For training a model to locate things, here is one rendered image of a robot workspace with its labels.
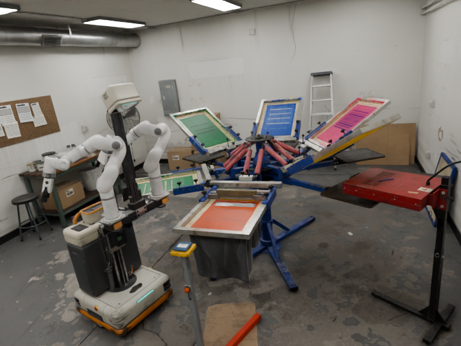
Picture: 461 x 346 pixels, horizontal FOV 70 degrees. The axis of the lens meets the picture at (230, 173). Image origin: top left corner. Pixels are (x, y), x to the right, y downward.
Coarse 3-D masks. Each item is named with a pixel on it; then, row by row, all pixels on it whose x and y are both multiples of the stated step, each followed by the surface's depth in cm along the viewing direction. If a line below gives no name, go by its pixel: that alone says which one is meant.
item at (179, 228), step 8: (208, 200) 287; (200, 208) 273; (264, 208) 254; (192, 216) 259; (256, 216) 242; (184, 224) 247; (256, 224) 233; (176, 232) 238; (184, 232) 236; (192, 232) 233; (200, 232) 231; (208, 232) 228; (216, 232) 226; (224, 232) 224; (232, 232) 223; (240, 232) 222; (248, 232) 221
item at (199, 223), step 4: (216, 200) 288; (220, 200) 287; (224, 200) 286; (228, 200) 285; (232, 200) 284; (236, 200) 283; (212, 204) 282; (208, 208) 274; (212, 208) 273; (224, 208) 271; (228, 208) 270; (204, 212) 267; (208, 212) 267; (200, 216) 261; (204, 216) 260; (200, 220) 254; (196, 224) 248; (200, 224) 247; (204, 224) 246; (208, 224) 246; (212, 224) 245; (216, 224) 244; (200, 228) 242; (204, 228) 241; (208, 228) 240; (212, 228) 240
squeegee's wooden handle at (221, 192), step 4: (216, 192) 285; (220, 192) 283; (224, 192) 282; (228, 192) 280; (232, 192) 279; (236, 192) 278; (240, 192) 276; (244, 192) 275; (248, 192) 274; (252, 192) 272; (256, 192) 273; (220, 196) 284; (224, 196) 283; (228, 196) 282; (232, 196) 281; (236, 196) 279; (240, 196) 278; (244, 196) 276; (248, 196) 275; (252, 196) 274
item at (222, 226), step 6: (258, 204) 271; (252, 210) 261; (246, 216) 252; (222, 222) 246; (240, 222) 243; (246, 222) 242; (216, 228) 239; (222, 228) 238; (228, 228) 237; (234, 228) 236; (240, 228) 235
